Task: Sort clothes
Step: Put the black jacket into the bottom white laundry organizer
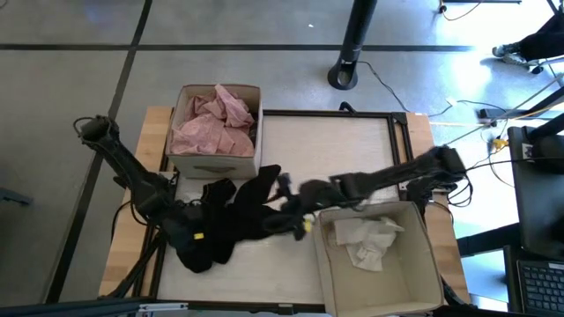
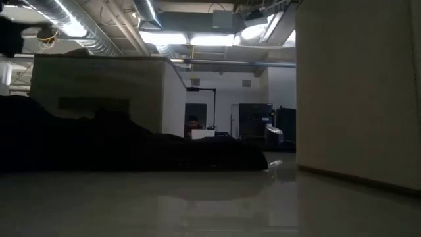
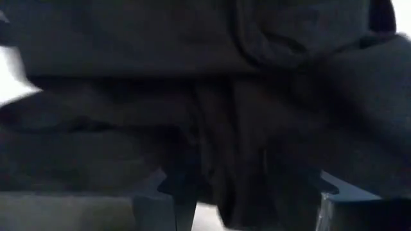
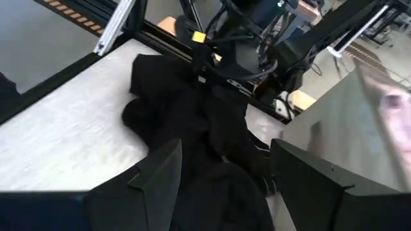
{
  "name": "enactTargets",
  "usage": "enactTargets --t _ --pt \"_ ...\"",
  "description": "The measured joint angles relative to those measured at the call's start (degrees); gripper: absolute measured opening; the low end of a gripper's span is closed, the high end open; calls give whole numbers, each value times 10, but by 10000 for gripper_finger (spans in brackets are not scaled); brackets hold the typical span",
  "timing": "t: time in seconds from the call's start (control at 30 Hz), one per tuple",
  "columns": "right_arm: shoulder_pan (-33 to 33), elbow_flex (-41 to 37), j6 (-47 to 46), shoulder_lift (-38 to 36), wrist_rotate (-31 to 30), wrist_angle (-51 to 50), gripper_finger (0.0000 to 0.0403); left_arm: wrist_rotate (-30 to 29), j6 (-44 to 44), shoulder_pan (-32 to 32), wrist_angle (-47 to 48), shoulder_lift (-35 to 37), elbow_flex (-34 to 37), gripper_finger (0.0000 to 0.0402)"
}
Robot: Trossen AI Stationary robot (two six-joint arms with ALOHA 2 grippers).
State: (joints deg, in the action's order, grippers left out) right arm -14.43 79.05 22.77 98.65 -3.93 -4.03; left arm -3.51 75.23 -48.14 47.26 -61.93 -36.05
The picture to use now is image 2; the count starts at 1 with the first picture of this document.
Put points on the bright ceiling light panel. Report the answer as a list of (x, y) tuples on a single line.
[(213, 40)]

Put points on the white box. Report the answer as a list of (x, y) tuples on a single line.
[(203, 134)]

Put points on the wide black cabinet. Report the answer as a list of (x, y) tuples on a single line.
[(287, 125)]

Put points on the tall black cabinet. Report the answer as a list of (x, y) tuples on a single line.
[(255, 118)]

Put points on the grey shiny bag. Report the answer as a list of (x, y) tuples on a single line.
[(274, 136)]

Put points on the large spiral ceiling duct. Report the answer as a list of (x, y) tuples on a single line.
[(82, 29)]

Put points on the horizontal grey ceiling pipe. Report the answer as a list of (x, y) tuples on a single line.
[(246, 62)]

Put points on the narrow silver ceiling duct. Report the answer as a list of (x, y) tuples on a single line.
[(146, 10)]

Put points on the person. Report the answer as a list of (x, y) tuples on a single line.
[(193, 122)]

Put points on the rectangular metal ceiling duct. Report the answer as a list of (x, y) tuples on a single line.
[(279, 23)]

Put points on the black garment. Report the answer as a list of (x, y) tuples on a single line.
[(98, 148)]

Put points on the grey ceiling box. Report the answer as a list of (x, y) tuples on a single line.
[(223, 19)]

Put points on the grey wall vent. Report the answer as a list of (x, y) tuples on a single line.
[(246, 83), (196, 82)]

